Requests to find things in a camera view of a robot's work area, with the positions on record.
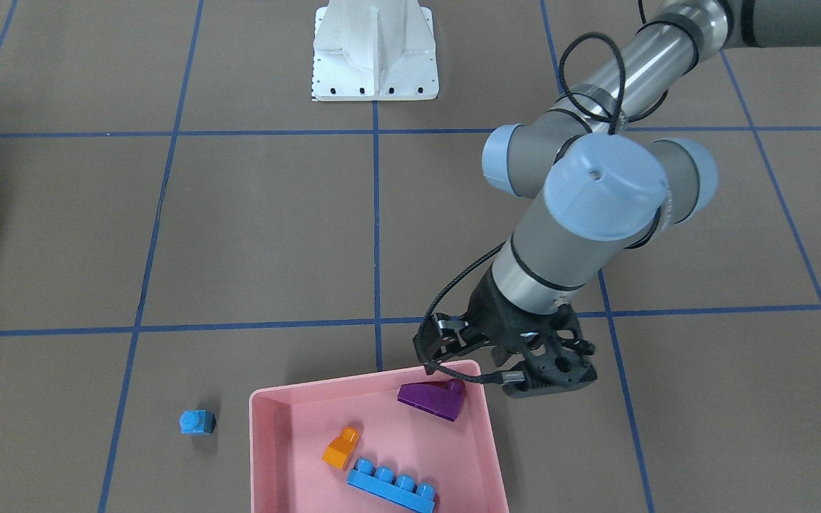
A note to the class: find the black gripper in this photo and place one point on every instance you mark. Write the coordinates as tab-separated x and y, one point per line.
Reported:
490	315

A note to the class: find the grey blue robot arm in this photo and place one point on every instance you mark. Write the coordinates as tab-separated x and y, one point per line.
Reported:
593	191

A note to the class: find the long blue toy block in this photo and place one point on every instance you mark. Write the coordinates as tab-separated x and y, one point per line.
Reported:
401	489

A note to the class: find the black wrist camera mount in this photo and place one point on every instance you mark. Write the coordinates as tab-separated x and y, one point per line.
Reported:
550	365

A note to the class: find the pink plastic box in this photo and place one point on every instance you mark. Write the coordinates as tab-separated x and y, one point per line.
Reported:
291	426

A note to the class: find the orange toy block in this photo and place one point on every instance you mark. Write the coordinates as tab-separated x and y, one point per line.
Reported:
340	450

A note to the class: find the white pedestal column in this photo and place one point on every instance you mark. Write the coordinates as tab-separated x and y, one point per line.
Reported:
368	51

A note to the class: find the purple toy block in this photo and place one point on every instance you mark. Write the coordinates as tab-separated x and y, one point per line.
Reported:
441	399

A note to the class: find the small blue toy block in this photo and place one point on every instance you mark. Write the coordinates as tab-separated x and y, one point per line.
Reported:
197	422

